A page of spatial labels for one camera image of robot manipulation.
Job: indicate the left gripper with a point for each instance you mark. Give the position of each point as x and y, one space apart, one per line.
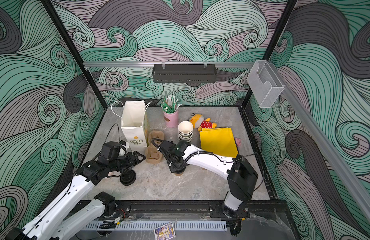
136 159

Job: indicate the brown cardboard cup carrier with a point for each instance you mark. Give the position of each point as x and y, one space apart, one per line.
153 156

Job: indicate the yellow plush toy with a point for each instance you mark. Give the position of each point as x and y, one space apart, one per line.
199 122

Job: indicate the black wall shelf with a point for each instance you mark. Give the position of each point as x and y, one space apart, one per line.
184 73

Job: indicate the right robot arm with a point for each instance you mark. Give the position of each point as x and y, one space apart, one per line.
238 172

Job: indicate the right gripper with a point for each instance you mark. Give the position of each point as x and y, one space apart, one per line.
166 147

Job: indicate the clear acrylic wall holder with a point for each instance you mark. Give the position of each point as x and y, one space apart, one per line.
265 83

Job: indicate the yellow napkin stack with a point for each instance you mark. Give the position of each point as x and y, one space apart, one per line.
219 141

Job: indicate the stack of paper cups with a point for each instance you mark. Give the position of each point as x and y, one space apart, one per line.
185 131

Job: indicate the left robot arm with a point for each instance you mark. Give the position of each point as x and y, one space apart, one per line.
51 222

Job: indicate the wrapped straws bundle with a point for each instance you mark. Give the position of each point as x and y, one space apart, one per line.
170 104

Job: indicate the white paper bag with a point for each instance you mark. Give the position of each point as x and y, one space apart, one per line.
134 123

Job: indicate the colourful card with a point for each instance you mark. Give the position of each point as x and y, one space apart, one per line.
165 232

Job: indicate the pink small object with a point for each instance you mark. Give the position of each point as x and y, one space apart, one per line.
238 142

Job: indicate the stack of black lids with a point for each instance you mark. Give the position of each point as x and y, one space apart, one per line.
128 178

